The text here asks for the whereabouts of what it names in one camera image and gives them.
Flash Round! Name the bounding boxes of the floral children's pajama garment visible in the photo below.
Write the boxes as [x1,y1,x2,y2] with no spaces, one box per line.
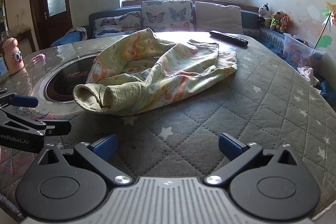
[73,28,238,116]

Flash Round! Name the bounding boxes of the pile of small clothes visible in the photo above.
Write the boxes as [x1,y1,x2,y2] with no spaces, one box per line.
[297,66,320,87]

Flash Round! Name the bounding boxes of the pink cartoon water bottle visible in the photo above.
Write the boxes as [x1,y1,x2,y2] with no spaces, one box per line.
[2,38,25,75]

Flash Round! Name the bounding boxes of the round black induction cooktop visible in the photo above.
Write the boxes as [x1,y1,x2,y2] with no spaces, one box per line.
[29,52,98,118]

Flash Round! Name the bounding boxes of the small pink toy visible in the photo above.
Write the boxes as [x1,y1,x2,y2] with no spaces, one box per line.
[31,53,46,65]

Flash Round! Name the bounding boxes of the grey quilted star tablecloth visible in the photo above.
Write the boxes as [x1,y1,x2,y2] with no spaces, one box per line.
[11,39,335,218]

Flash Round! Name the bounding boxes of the blue folded blanket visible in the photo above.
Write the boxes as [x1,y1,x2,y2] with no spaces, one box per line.
[50,27,88,47]

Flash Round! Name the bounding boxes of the low butterfly print cushion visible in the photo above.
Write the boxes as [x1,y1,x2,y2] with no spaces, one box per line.
[92,11,141,38]

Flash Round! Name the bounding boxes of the clear plastic storage box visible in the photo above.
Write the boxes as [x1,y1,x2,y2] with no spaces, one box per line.
[282,33,325,70]

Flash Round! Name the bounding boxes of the black remote control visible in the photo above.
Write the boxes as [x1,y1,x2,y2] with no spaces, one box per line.
[210,30,248,47]

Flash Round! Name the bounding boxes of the colourful paper pinwheel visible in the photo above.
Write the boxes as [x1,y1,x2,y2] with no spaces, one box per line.
[314,2,335,49]

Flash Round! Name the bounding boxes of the blue corner sofa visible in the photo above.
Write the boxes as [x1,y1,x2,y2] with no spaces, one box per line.
[49,4,329,98]

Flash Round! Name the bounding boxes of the upright butterfly print cushion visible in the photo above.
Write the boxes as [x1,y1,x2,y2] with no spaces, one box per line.
[141,0,195,32]

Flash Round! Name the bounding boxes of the orange fox plush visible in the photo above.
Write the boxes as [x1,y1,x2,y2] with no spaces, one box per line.
[278,14,289,33]

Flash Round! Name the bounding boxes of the brown bear plush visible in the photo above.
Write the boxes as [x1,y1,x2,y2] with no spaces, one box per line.
[270,10,285,31]

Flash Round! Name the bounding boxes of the black white cow plush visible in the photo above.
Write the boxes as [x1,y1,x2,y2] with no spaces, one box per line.
[257,3,271,28]

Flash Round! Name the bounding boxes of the plain beige cushion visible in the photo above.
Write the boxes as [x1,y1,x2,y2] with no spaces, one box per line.
[195,2,243,34]

